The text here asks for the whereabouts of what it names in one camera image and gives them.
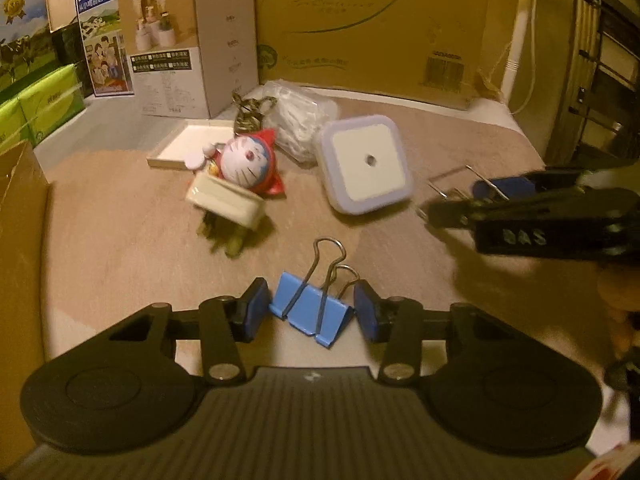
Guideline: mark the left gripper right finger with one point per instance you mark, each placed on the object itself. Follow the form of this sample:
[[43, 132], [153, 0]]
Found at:
[[396, 322]]

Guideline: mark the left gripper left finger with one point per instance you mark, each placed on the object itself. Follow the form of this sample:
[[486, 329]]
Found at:
[[225, 322]]

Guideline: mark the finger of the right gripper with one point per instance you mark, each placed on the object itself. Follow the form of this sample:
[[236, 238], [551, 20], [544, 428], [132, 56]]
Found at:
[[449, 214], [540, 183]]

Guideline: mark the square white night light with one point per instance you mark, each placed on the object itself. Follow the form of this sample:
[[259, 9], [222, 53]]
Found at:
[[363, 164]]

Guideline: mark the cream power plug adapter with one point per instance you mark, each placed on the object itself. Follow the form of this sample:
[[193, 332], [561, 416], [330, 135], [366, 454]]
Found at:
[[221, 199]]

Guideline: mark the Doraemon figurine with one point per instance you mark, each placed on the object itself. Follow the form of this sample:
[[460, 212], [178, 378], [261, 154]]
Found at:
[[247, 160]]

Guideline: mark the right hand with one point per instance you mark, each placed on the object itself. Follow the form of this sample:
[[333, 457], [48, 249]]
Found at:
[[618, 287]]

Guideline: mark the metal rack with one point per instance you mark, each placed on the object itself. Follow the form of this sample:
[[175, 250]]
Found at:
[[598, 116]]

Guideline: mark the large brown cardboard box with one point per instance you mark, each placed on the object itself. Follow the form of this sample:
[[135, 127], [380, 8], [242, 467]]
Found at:
[[422, 50]]

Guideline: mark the white shallow box lid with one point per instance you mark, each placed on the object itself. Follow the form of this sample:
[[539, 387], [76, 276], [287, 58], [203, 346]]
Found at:
[[188, 137]]

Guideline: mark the white fan stand pole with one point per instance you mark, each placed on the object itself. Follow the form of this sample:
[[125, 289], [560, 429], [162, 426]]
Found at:
[[525, 11]]

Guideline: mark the gold hair claw clip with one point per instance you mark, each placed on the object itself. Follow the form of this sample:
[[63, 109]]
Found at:
[[251, 113]]

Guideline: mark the open cardboard tray box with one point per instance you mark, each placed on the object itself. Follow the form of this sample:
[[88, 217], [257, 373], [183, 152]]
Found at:
[[24, 195]]

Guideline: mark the green tissue pack right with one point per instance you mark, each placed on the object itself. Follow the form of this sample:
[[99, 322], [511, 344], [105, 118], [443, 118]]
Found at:
[[50, 102]]

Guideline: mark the green tissue pack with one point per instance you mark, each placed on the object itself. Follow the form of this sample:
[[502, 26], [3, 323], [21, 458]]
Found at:
[[50, 102], [14, 127]]

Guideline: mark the white humidifier product box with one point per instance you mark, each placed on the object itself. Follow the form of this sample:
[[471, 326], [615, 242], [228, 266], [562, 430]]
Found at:
[[188, 58]]

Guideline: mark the green tissue pack left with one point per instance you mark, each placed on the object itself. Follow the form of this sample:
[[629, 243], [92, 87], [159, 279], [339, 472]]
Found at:
[[14, 127]]

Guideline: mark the cow picture milk box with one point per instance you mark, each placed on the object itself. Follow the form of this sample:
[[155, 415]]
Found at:
[[27, 49]]

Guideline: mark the blue milk carton box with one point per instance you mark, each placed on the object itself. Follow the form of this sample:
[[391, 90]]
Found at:
[[105, 52]]

